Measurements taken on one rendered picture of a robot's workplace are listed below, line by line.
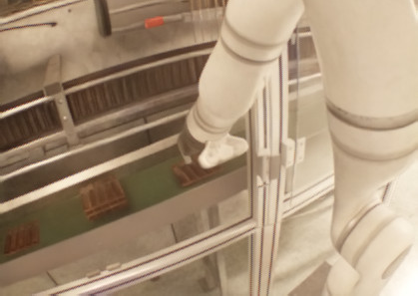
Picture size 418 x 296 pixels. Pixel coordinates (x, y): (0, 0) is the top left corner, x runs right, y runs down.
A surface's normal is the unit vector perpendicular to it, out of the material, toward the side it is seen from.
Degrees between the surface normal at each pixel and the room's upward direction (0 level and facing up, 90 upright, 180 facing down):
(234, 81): 107
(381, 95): 100
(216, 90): 97
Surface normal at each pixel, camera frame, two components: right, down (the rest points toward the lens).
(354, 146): -0.72, 0.61
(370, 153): -0.48, 0.68
